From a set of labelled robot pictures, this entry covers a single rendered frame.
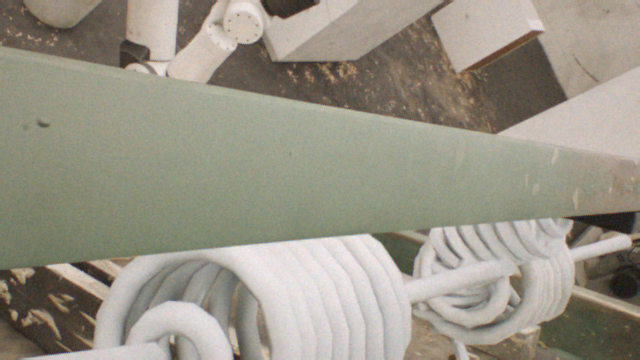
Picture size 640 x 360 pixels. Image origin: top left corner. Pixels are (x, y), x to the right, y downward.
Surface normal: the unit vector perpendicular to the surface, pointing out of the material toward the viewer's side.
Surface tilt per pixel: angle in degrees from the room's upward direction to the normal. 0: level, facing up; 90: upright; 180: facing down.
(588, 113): 90
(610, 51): 90
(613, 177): 36
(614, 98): 90
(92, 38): 0
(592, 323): 90
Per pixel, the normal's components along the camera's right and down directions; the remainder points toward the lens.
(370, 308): 0.34, -0.33
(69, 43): 0.72, -0.39
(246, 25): -0.04, 0.73
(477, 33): -0.56, 0.15
